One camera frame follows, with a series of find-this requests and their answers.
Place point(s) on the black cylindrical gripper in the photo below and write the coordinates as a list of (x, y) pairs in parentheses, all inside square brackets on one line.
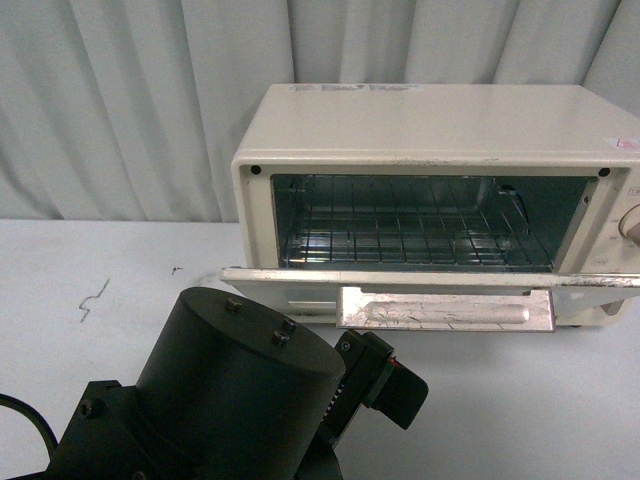
[(231, 390)]

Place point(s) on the cream oven door with handle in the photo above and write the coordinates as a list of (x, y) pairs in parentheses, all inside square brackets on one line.
[(437, 301)]

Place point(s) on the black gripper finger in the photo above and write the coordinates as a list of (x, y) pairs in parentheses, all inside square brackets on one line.
[(401, 394)]

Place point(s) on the cream oven control knob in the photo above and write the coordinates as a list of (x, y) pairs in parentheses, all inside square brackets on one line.
[(629, 225)]

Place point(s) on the white pleated curtain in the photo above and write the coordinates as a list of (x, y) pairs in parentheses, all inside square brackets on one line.
[(132, 110)]

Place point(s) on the metal oven wire rack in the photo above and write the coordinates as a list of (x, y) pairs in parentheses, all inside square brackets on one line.
[(375, 220)]

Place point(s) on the cream toaster oven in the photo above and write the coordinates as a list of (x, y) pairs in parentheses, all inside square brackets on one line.
[(570, 158)]

